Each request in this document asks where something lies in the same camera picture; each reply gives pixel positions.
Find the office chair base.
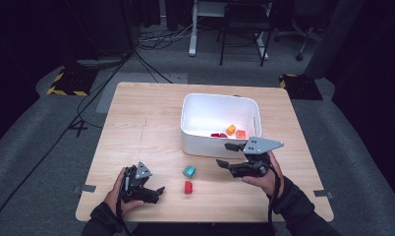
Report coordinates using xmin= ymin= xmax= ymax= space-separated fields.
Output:
xmin=273 ymin=18 xmax=321 ymax=63

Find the white desk frame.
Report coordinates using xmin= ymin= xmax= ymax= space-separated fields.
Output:
xmin=188 ymin=0 xmax=273 ymax=61

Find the bundle of floor cables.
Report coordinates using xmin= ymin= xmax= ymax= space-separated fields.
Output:
xmin=135 ymin=16 xmax=196 ymax=52

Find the white plastic bin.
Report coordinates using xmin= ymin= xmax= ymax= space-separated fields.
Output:
xmin=180 ymin=92 xmax=262 ymax=160

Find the left hand-held gripper cable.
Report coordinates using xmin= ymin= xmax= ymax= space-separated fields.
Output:
xmin=115 ymin=196 xmax=133 ymax=236

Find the black tape cross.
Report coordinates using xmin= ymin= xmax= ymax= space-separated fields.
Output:
xmin=67 ymin=119 xmax=88 ymax=139

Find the right hand-held gripper cable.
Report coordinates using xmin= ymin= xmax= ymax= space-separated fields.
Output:
xmin=266 ymin=168 xmax=283 ymax=236

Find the grey tape piece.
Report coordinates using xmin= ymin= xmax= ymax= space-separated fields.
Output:
xmin=312 ymin=189 xmax=334 ymax=200
xmin=73 ymin=184 xmax=97 ymax=195

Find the long black floor cable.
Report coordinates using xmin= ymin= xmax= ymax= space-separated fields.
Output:
xmin=0 ymin=48 xmax=137 ymax=234

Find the person's right hand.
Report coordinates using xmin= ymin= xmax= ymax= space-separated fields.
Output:
xmin=242 ymin=150 xmax=285 ymax=198

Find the light teal toy block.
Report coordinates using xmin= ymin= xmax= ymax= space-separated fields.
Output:
xmin=182 ymin=165 xmax=198 ymax=179

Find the black yellow striped stand base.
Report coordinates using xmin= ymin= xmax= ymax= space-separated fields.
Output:
xmin=46 ymin=67 xmax=98 ymax=97
xmin=278 ymin=73 xmax=324 ymax=101

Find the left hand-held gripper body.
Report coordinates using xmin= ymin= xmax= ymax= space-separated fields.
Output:
xmin=120 ymin=160 xmax=154 ymax=204

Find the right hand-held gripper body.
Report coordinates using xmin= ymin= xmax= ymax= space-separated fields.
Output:
xmin=230 ymin=136 xmax=285 ymax=179

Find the person's left hand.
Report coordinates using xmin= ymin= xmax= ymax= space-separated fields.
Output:
xmin=104 ymin=166 xmax=146 ymax=217

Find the grey flat stand base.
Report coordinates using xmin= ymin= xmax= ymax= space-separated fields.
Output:
xmin=76 ymin=56 xmax=132 ymax=69

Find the grey curtain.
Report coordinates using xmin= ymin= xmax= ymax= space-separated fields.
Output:
xmin=305 ymin=0 xmax=366 ymax=80

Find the hand-held gripper cable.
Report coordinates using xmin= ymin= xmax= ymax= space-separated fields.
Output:
xmin=266 ymin=168 xmax=283 ymax=236
xmin=115 ymin=196 xmax=133 ymax=236

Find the black chair frame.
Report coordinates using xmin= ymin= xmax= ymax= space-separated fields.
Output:
xmin=217 ymin=1 xmax=274 ymax=68

